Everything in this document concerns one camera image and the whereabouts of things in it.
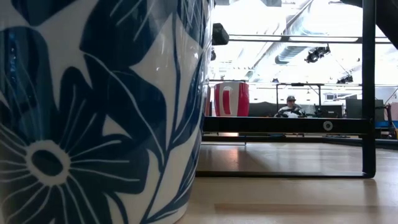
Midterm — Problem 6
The olive interior white mug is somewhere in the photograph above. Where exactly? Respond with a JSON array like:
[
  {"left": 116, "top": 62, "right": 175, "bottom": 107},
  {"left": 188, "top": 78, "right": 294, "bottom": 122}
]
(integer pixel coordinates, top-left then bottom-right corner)
[{"left": 0, "top": 0, "right": 215, "bottom": 224}]

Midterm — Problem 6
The silver ventilation duct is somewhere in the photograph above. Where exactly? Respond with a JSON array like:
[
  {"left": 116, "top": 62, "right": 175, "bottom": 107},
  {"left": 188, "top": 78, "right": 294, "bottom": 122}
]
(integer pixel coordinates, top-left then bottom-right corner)
[{"left": 273, "top": 45, "right": 310, "bottom": 65}]

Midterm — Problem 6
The black ceiling spotlight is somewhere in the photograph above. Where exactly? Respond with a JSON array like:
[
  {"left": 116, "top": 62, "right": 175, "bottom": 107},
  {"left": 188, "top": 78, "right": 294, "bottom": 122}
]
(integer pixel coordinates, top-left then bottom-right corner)
[
  {"left": 304, "top": 45, "right": 331, "bottom": 64},
  {"left": 336, "top": 74, "right": 354, "bottom": 85},
  {"left": 211, "top": 22, "right": 230, "bottom": 47}
]

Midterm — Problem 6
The person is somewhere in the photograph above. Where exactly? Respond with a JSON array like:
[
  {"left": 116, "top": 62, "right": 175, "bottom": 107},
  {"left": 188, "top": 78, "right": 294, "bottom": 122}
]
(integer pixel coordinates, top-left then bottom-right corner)
[{"left": 274, "top": 95, "right": 308, "bottom": 118}]

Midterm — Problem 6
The black background box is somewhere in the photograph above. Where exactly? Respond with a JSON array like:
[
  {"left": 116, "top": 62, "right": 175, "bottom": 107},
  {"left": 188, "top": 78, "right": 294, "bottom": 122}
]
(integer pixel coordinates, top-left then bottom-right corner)
[{"left": 248, "top": 101, "right": 277, "bottom": 118}]

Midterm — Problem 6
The red mug white handle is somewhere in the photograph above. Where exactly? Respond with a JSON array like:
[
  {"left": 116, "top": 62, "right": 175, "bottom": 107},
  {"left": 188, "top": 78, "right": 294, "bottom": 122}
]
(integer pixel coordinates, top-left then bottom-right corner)
[{"left": 213, "top": 81, "right": 251, "bottom": 118}]

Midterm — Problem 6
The black aluminium table frame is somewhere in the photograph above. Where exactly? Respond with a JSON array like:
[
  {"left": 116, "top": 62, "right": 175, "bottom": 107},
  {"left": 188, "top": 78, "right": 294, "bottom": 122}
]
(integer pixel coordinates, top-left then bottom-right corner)
[{"left": 201, "top": 133, "right": 398, "bottom": 149}]

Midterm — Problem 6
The blue storage bin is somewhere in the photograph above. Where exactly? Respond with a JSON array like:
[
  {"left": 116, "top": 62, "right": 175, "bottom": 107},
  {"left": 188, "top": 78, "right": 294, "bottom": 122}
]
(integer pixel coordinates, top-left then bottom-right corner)
[{"left": 375, "top": 120, "right": 396, "bottom": 129}]

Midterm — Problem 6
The black computer monitor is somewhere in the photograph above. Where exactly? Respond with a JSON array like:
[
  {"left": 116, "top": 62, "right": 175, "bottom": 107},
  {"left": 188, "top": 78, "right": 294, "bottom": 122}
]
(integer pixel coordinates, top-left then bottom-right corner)
[
  {"left": 313, "top": 104, "right": 345, "bottom": 118},
  {"left": 345, "top": 98, "right": 386, "bottom": 123}
]

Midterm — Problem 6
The black metal frame stand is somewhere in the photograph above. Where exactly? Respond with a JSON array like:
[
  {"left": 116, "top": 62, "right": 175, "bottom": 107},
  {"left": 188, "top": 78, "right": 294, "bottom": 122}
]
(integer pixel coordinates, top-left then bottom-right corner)
[{"left": 275, "top": 82, "right": 326, "bottom": 108}]

